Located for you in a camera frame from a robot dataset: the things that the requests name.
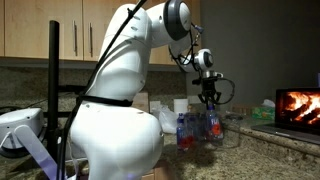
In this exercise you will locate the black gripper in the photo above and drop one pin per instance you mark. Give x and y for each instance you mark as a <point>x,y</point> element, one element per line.
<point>209,86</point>

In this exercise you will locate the Fiji water bottle blue cap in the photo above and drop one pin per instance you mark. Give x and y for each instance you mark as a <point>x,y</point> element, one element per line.
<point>191,135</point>
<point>214,125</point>
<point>181,133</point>

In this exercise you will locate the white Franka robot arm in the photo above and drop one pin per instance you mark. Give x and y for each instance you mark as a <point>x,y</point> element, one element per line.
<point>116,133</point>

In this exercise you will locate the dark round dish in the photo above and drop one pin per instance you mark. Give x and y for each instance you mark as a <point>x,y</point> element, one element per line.
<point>234,117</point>

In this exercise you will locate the white paper roll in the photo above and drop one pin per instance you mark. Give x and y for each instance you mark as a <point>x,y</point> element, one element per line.
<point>180,105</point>

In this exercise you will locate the small brown box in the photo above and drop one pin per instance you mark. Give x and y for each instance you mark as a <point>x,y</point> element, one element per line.
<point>241,109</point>

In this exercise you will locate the white plastic bag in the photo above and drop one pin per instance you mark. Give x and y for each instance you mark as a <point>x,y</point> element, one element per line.
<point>168,120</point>

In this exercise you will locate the green tissue box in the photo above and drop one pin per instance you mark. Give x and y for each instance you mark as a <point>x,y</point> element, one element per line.
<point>263,113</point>

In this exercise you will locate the brown wooden block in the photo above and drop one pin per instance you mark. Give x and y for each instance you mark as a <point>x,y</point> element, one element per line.
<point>141,101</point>

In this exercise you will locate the wooden base cabinet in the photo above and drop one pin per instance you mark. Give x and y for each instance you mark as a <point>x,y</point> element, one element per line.
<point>160,173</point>

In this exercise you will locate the laptop showing fireplace video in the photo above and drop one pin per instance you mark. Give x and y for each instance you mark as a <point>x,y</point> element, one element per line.
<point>300,106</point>

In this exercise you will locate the black vertical pole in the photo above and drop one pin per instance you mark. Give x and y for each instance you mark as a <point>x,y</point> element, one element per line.
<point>53,66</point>

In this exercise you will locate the white VR headset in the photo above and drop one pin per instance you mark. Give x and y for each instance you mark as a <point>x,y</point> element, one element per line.
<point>20,123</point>

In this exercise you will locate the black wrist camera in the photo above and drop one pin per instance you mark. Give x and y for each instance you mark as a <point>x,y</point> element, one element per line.
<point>197,81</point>

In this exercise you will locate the wooden wall cabinet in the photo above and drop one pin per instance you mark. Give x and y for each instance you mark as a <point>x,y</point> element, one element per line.
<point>33,30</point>

